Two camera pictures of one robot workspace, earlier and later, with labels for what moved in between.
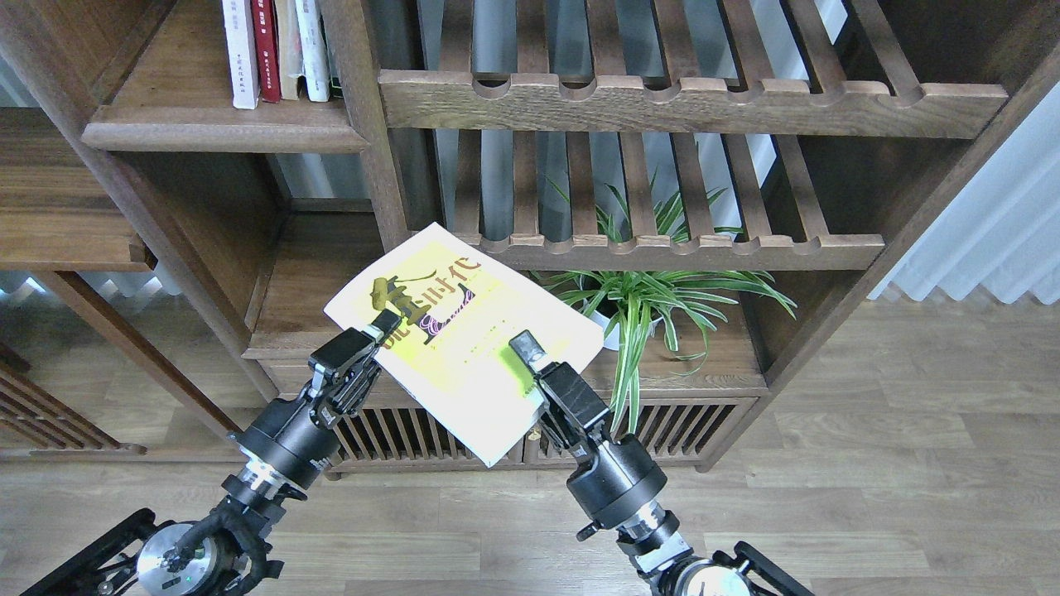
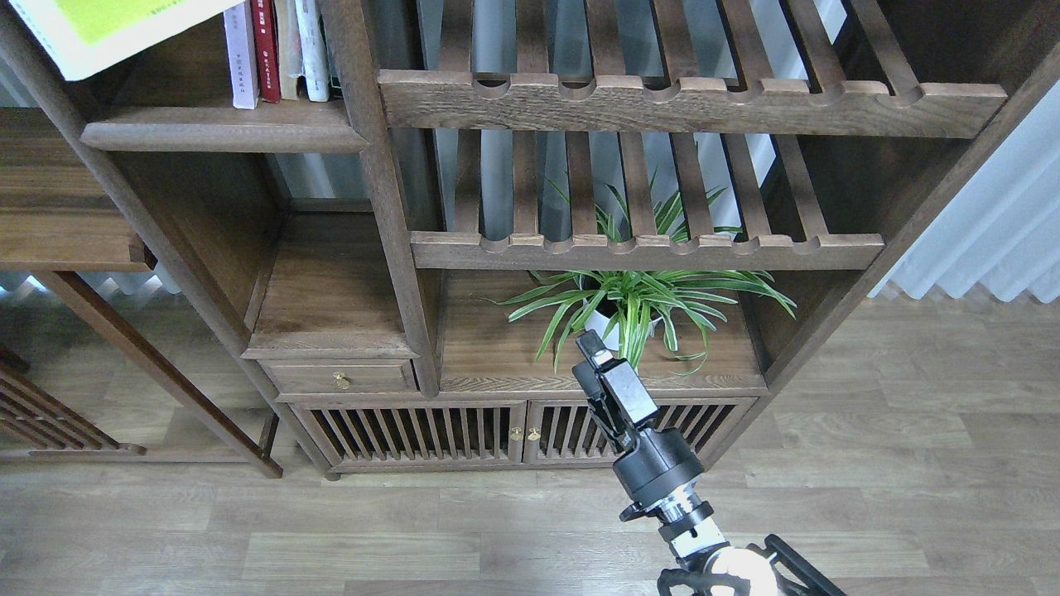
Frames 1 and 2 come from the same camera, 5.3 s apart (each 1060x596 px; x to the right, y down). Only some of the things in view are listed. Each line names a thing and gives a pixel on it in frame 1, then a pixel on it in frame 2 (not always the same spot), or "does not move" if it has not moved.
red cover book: [265, 27] does not move
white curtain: [1003, 230] does not move
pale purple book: [239, 27] does not move
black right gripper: [613, 479] → [660, 460]
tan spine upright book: [291, 50] does not move
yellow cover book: [452, 349] → [81, 35]
